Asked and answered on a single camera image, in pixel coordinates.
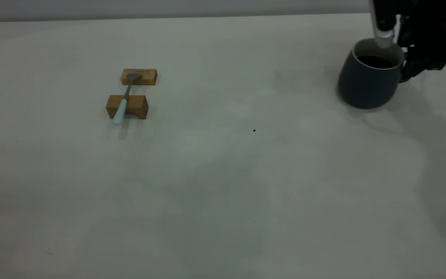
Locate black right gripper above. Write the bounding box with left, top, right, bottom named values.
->
left=397, top=0, right=446, bottom=83

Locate dark grey ceramic mug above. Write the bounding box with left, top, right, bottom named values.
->
left=337, top=38, right=412, bottom=110

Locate spoon with pale blue handle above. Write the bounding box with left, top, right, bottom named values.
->
left=113, top=72, right=143, bottom=125

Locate flat rectangular wooden block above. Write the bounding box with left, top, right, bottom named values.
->
left=121, top=69, right=158, bottom=86

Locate arched wooden block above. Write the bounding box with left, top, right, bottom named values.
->
left=106, top=95, right=149, bottom=120

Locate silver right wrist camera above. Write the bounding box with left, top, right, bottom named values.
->
left=369, top=0, right=396, bottom=49

